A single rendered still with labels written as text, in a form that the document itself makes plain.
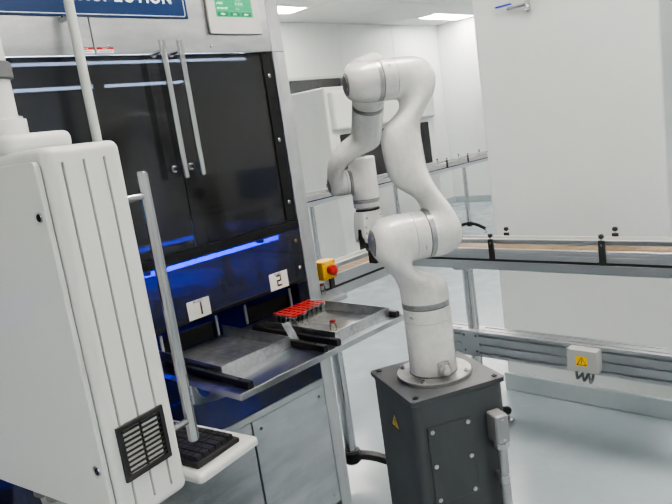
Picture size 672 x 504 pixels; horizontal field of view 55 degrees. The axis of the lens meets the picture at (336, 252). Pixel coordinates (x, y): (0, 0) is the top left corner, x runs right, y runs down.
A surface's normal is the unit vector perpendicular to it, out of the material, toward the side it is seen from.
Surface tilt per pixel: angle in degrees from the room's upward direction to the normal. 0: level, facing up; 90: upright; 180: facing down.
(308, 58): 90
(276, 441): 90
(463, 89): 90
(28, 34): 90
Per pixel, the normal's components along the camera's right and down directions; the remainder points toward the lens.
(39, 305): -0.55, 0.23
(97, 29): 0.72, 0.03
